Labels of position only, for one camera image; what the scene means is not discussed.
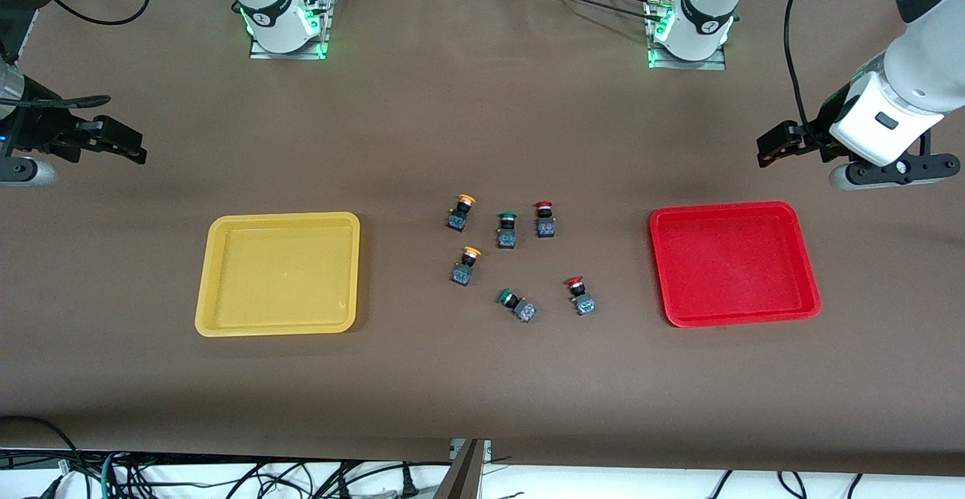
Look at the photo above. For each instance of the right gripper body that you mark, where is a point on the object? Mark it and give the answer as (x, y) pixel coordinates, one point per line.
(47, 132)

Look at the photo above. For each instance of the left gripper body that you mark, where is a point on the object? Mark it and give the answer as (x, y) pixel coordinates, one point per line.
(817, 136)

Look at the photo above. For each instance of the red push button switch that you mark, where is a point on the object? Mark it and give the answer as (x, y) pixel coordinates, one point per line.
(545, 226)
(583, 304)

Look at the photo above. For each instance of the yellow push button switch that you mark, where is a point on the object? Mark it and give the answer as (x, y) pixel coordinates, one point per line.
(463, 273)
(458, 218)

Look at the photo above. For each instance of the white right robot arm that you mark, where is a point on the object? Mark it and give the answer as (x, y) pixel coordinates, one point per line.
(264, 1)

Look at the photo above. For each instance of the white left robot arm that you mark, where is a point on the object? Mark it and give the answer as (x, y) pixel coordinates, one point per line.
(709, 9)

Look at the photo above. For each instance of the red plastic tray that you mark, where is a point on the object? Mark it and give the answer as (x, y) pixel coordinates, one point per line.
(735, 265)

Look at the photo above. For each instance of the yellow plastic tray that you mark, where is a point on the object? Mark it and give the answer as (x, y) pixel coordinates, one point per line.
(279, 273)

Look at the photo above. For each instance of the brown table cover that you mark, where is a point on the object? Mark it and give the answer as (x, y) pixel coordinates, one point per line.
(482, 378)

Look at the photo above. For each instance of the black power plug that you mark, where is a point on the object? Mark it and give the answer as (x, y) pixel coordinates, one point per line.
(409, 484)

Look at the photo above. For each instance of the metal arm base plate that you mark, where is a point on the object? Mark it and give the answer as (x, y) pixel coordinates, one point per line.
(690, 64)
(317, 28)

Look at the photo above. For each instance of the green push button switch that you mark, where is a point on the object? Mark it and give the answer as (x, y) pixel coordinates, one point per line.
(507, 237)
(524, 310)

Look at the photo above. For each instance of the aluminium frame post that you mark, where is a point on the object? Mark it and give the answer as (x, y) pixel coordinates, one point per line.
(464, 476)

